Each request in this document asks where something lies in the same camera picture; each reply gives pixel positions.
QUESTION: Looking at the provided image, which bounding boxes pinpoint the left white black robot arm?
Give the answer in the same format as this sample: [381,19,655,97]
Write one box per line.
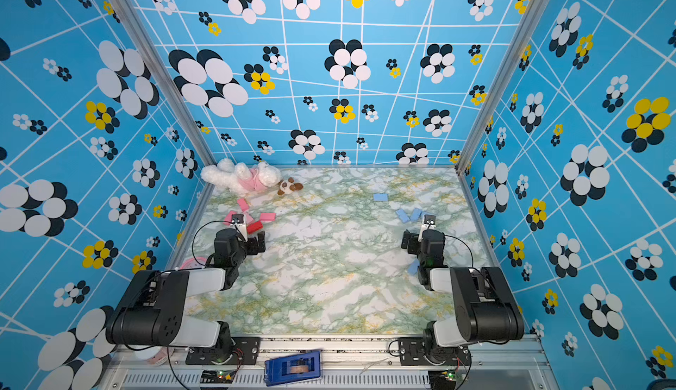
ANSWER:
[106,228,266,364]

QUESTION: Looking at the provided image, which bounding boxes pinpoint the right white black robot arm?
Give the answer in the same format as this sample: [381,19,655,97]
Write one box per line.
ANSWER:
[399,229,526,365]

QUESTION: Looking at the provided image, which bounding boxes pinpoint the light blue block left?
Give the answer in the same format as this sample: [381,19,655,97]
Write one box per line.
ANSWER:
[396,209,410,224]

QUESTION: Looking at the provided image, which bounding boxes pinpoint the light blue block near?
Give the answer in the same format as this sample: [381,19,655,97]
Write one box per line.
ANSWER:
[407,260,419,277]

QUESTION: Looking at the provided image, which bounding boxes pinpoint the light blue block right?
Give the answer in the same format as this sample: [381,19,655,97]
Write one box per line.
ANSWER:
[410,208,423,222]

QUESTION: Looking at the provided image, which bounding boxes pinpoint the pink alarm clock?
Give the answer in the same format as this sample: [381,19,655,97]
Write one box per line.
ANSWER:
[180,259,204,270]

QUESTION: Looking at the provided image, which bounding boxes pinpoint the small brown white plush dog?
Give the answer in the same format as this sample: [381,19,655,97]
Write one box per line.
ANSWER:
[277,177,304,196]

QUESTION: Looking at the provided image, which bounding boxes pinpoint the white pink plush toy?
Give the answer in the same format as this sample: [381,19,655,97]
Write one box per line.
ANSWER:
[201,158,282,196]

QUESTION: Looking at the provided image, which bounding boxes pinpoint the blue box device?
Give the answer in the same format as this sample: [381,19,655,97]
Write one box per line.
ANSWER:
[264,351,321,386]

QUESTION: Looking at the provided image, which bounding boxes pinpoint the left circuit board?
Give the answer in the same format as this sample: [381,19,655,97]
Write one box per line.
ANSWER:
[200,370,237,384]

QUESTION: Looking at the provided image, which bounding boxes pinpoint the circuit board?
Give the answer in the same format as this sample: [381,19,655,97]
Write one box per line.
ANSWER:
[200,370,237,384]
[428,371,457,385]

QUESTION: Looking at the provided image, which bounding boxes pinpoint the right circuit board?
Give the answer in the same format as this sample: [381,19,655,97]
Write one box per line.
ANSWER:
[428,371,457,385]

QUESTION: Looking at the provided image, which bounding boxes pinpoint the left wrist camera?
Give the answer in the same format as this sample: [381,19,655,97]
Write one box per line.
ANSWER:
[231,213,248,240]

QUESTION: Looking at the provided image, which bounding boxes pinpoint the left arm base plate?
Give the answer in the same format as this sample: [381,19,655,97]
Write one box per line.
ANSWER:
[185,336,262,366]

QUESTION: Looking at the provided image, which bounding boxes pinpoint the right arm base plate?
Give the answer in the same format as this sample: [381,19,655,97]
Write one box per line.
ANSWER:
[396,337,470,367]

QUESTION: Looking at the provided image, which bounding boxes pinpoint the aluminium front rail frame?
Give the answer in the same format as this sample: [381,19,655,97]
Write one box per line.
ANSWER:
[99,335,559,389]

